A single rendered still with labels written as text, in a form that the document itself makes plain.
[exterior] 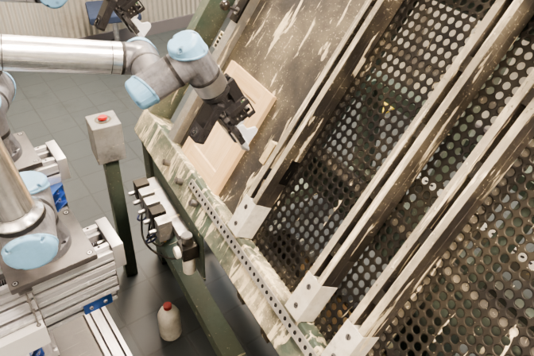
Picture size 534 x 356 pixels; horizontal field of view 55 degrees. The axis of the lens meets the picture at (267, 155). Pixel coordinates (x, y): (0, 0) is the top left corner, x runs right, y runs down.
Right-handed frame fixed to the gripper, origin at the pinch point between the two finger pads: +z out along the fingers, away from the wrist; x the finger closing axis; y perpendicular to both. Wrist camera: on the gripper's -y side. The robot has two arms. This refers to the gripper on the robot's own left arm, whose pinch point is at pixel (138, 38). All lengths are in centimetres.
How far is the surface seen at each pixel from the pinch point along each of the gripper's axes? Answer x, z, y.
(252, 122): -36.3, 30.3, 10.2
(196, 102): -2.0, 35.8, 3.3
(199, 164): -21.6, 43.5, -11.9
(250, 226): -62, 39, -14
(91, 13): 261, 106, 10
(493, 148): -114, 8, 36
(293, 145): -63, 22, 11
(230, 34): -2.4, 20.8, 28.4
